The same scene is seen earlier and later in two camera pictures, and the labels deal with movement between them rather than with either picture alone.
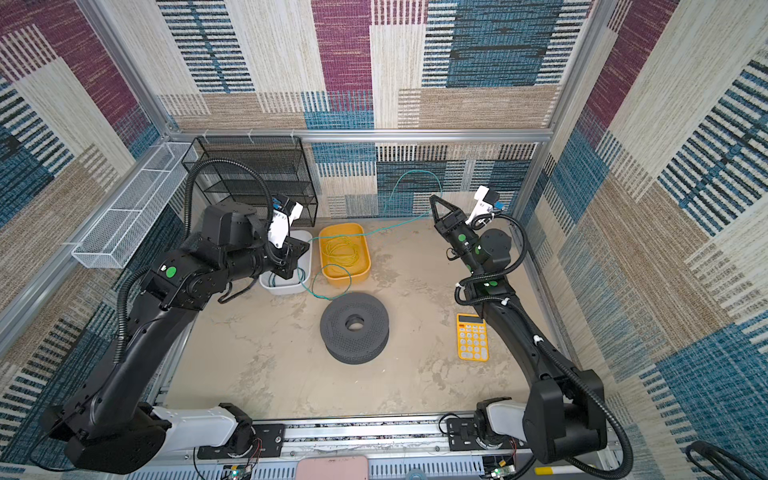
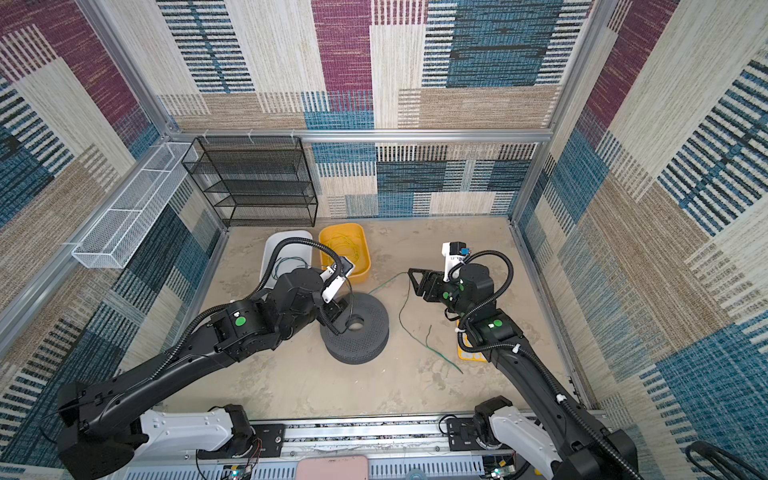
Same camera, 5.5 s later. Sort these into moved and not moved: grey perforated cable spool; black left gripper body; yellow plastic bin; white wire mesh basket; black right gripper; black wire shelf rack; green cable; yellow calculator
Moved: black right gripper; green cable; black left gripper body
Not moved: yellow plastic bin; yellow calculator; grey perforated cable spool; black wire shelf rack; white wire mesh basket
